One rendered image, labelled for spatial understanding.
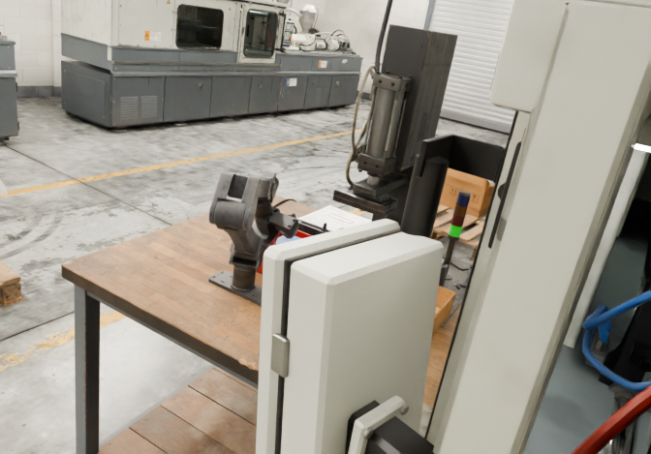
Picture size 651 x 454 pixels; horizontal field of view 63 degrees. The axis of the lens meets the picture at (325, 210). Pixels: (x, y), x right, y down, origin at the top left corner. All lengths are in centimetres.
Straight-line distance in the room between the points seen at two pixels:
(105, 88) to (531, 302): 628
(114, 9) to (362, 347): 605
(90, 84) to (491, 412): 648
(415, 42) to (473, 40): 954
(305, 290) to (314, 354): 5
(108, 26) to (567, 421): 588
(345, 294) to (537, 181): 17
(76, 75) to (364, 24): 698
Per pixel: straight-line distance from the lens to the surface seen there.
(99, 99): 664
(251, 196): 121
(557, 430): 120
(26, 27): 815
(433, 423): 69
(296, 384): 47
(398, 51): 164
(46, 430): 246
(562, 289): 39
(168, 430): 208
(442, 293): 159
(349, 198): 165
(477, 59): 1111
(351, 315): 44
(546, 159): 37
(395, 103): 156
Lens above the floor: 165
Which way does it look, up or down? 20 degrees down
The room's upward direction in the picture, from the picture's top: 9 degrees clockwise
